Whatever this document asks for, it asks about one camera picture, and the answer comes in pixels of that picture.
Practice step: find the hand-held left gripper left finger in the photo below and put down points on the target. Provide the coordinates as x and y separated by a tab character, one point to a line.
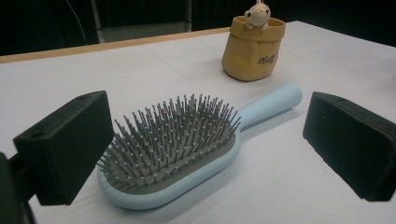
62	149

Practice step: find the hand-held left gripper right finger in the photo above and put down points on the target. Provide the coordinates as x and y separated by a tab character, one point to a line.
351	146

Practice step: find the small wooden cup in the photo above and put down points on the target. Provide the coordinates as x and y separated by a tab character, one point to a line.
249	53

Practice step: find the light blue hairbrush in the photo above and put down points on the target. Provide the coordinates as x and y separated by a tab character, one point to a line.
267	104

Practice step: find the small cream animal figurine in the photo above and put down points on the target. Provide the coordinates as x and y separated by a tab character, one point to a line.
257	15

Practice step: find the white table sheet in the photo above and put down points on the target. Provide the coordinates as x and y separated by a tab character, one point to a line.
93	71

